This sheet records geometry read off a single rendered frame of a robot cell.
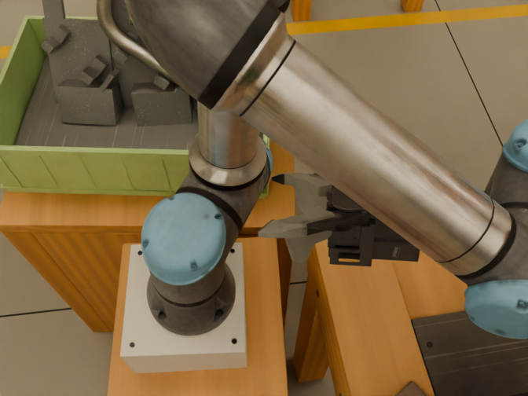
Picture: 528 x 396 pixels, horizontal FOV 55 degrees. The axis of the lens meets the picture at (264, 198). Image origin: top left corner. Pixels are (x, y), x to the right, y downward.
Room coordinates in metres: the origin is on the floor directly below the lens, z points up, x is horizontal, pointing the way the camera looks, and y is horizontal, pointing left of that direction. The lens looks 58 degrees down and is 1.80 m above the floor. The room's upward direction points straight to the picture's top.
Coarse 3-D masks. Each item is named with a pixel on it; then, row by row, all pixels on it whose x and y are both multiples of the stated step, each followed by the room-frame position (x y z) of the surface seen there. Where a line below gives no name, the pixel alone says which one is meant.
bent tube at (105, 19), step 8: (104, 0) 0.90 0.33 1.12; (96, 8) 0.90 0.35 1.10; (104, 8) 0.89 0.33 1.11; (104, 16) 0.88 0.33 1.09; (104, 24) 0.88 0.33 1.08; (112, 24) 0.88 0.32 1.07; (104, 32) 0.88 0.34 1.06; (112, 32) 0.87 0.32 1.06; (120, 32) 0.88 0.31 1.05; (112, 40) 0.87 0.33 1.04; (120, 40) 0.87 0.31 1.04; (128, 40) 0.88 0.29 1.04; (120, 48) 0.87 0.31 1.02; (128, 48) 0.86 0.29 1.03; (136, 48) 0.87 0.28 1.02; (144, 48) 0.88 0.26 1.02; (136, 56) 0.86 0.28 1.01; (144, 56) 0.86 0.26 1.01; (152, 56) 0.87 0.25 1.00; (152, 64) 0.85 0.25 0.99; (160, 72) 0.85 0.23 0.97
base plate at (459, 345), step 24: (456, 312) 0.32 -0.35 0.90; (432, 336) 0.27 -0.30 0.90; (456, 336) 0.27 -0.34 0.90; (480, 336) 0.27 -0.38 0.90; (432, 360) 0.23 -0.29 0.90; (456, 360) 0.23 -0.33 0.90; (480, 360) 0.23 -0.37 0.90; (504, 360) 0.23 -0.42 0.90; (432, 384) 0.19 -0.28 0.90; (456, 384) 0.19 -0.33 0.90; (480, 384) 0.19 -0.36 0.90; (504, 384) 0.19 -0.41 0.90
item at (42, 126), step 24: (48, 72) 0.97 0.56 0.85; (48, 96) 0.89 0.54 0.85; (24, 120) 0.81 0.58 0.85; (48, 120) 0.81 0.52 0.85; (120, 120) 0.81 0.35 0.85; (192, 120) 0.81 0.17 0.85; (24, 144) 0.74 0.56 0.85; (48, 144) 0.74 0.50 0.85; (72, 144) 0.74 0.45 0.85; (96, 144) 0.74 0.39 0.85; (120, 144) 0.74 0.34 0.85; (144, 144) 0.74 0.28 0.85; (168, 144) 0.74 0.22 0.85
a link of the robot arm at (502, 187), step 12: (516, 132) 0.33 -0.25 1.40; (504, 144) 0.33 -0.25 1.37; (516, 144) 0.31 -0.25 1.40; (504, 156) 0.31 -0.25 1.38; (516, 156) 0.30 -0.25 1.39; (504, 168) 0.30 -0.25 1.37; (516, 168) 0.29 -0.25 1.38; (492, 180) 0.31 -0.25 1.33; (504, 180) 0.29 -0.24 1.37; (516, 180) 0.28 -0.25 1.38; (492, 192) 0.28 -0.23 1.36; (504, 192) 0.27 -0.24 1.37; (516, 192) 0.26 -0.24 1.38
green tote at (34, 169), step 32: (32, 32) 1.03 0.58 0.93; (32, 64) 0.97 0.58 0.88; (0, 96) 0.80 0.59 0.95; (0, 128) 0.74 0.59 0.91; (0, 160) 0.64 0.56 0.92; (32, 160) 0.64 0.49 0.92; (64, 160) 0.64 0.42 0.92; (96, 160) 0.64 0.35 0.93; (128, 160) 0.63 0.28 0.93; (160, 160) 0.63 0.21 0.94; (64, 192) 0.64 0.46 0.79; (96, 192) 0.64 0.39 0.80; (128, 192) 0.63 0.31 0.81; (160, 192) 0.63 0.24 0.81
